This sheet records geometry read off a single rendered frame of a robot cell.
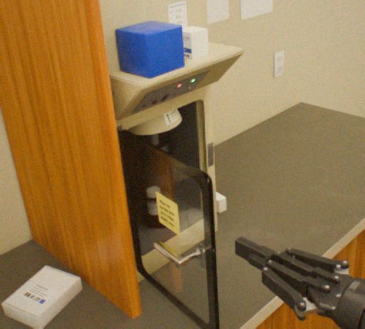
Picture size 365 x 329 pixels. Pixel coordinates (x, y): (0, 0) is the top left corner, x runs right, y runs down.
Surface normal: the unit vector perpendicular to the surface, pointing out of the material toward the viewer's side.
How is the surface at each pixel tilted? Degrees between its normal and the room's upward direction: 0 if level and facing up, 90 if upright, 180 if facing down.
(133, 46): 90
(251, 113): 90
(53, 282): 0
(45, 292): 0
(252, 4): 90
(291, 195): 0
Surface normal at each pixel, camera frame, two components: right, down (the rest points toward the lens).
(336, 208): -0.07, -0.90
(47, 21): -0.72, 0.34
